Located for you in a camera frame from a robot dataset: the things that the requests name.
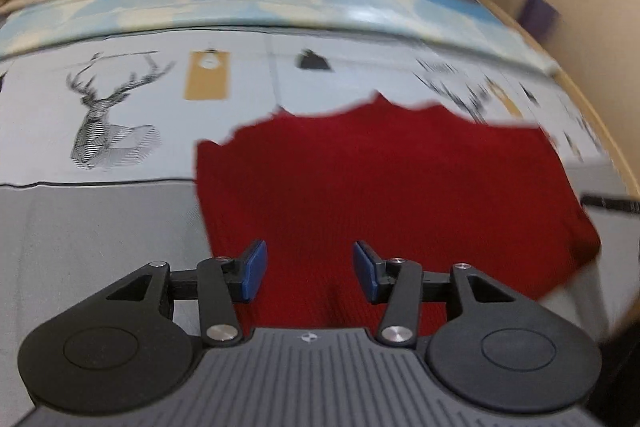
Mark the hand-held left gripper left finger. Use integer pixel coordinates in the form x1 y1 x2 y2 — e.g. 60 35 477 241
102 239 268 349

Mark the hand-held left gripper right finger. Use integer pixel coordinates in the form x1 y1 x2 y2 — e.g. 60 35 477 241
352 241 538 350

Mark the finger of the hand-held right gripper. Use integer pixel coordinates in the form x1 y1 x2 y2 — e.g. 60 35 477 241
580 193 640 214

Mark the dark red knitted sweater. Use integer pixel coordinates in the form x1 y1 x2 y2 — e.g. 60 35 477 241
194 91 603 339

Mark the grey printed bed sheet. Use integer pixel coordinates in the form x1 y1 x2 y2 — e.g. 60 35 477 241
0 23 627 427

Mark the purple box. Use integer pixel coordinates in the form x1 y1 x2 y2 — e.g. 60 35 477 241
522 0 559 44

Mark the blue shell-print mat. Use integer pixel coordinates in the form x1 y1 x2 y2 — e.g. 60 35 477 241
0 0 562 74

